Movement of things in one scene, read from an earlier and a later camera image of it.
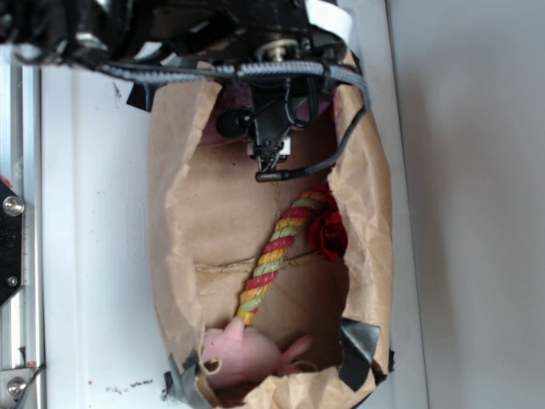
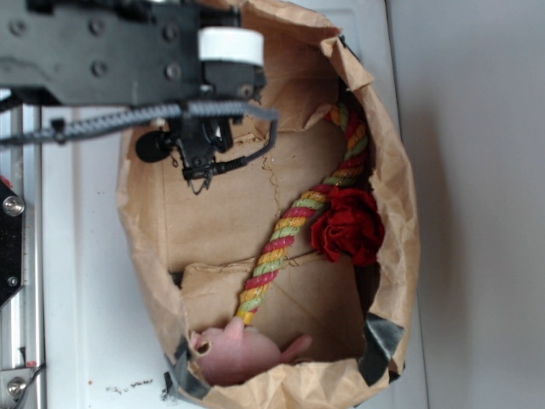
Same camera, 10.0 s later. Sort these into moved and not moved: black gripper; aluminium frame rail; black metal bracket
Moved: black gripper
Not moved: aluminium frame rail; black metal bracket
